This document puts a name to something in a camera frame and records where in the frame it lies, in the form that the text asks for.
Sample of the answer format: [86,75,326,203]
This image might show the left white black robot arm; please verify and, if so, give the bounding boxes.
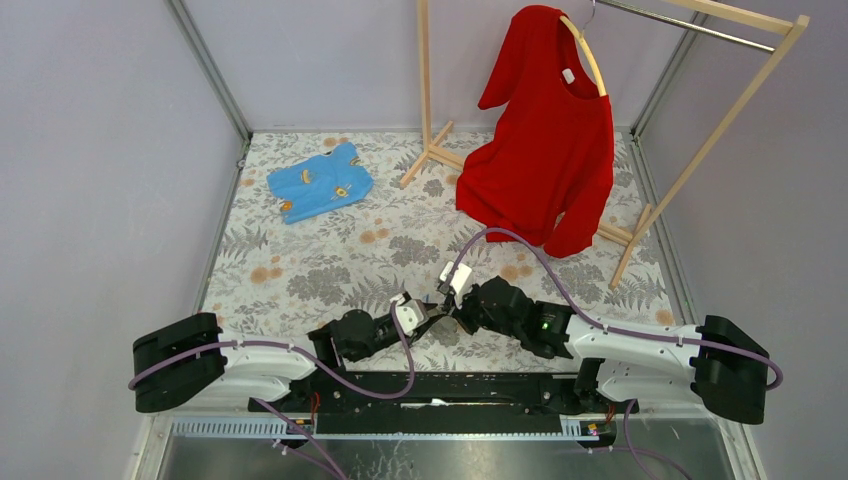
[128,296,446,413]

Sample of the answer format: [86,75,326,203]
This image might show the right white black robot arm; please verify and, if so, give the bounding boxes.
[445,277,770,425]

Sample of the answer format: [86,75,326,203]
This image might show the floral patterned table mat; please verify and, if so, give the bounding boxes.
[200,132,687,372]

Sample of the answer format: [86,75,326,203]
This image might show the blue child t-shirt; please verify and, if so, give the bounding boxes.
[267,143,374,225]

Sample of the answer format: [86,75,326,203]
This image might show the wooden clothes hanger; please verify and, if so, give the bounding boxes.
[559,0,608,97]

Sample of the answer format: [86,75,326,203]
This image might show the wooden clothes rack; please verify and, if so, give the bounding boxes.
[399,1,810,290]

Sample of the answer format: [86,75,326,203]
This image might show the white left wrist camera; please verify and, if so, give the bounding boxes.
[389,292,429,337]

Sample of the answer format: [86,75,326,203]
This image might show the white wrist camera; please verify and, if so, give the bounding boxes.
[389,292,429,337]
[437,261,473,297]

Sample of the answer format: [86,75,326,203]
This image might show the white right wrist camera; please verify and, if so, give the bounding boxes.
[437,261,473,297]

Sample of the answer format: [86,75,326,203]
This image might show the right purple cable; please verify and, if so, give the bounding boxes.
[439,227,786,392]

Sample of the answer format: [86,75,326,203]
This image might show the purple cable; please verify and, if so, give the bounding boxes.
[128,301,417,401]
[439,227,786,392]

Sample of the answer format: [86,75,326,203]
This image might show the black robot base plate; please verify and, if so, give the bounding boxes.
[248,371,628,441]

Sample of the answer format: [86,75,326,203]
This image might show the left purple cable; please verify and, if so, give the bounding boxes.
[128,301,417,401]

